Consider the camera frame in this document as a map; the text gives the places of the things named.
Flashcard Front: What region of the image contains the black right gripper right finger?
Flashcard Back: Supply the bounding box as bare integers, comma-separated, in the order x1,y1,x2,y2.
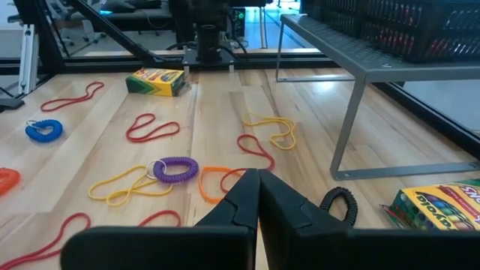
258,169,480,270

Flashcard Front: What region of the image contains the black control box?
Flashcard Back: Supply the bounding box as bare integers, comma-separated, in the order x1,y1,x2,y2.
230,7,247,38

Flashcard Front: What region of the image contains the grey perforated metal shelf riser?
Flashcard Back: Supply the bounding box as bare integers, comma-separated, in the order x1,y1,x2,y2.
275,13,480,182

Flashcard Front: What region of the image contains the purple coil wristband keychain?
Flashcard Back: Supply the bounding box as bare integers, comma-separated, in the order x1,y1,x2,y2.
145,156,200,185

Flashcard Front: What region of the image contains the orange rubber band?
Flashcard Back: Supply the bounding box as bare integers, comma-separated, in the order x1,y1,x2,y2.
198,166,248,205

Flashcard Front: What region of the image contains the red rubber band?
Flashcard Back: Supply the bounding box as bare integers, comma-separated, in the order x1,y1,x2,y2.
125,113,181,144
138,209,182,228
0,212,92,270
40,81,105,113
219,133,276,194

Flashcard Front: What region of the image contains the silver aluminium post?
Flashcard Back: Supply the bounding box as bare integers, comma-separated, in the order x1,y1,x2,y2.
17,24,40,95

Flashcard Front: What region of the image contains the orange coil wristband keychain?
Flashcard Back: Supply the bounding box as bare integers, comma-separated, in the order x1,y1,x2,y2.
0,167,22,197

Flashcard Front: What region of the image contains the blue coil wristband keychain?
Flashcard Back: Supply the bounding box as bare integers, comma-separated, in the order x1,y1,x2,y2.
25,118,64,144

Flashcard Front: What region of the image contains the yellow green Crayola crayon box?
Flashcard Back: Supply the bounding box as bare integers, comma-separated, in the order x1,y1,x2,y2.
380,178,480,232
125,67,188,98

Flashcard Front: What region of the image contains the black coil wristband keychain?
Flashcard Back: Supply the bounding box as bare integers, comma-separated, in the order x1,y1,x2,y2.
319,186,359,228

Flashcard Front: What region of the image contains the black slotted plastic bin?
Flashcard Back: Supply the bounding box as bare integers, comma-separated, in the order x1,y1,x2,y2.
299,0,328,23
325,0,364,38
360,0,480,64

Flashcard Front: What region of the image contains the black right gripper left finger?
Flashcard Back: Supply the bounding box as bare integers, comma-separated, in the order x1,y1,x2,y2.
59,169,260,270

